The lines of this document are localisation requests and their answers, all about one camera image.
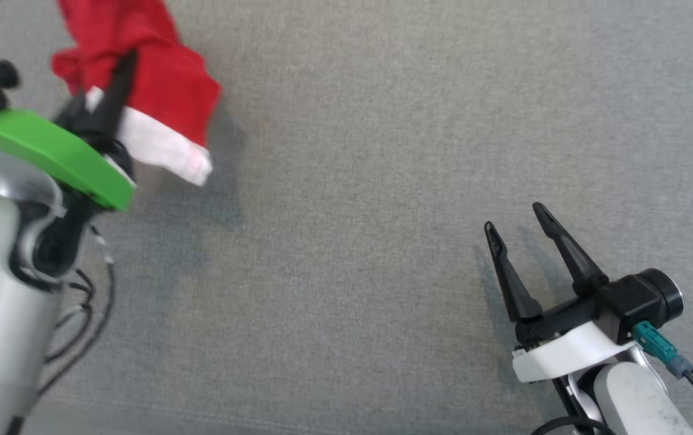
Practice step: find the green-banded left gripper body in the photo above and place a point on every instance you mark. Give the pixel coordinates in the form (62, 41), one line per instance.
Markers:
(62, 154)

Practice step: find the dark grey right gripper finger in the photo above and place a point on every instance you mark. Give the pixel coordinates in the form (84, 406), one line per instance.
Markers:
(567, 251)
(512, 284)

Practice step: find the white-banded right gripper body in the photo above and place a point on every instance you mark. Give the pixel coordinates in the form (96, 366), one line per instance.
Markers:
(564, 350)

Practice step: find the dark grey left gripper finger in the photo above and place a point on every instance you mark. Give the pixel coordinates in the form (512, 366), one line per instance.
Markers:
(113, 99)

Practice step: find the red shorts with white hem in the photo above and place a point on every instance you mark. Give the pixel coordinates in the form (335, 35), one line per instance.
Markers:
(165, 78)

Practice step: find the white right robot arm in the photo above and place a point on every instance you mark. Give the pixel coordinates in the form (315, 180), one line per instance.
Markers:
(636, 399)

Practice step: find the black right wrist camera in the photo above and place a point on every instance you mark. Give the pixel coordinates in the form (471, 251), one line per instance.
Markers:
(642, 299)

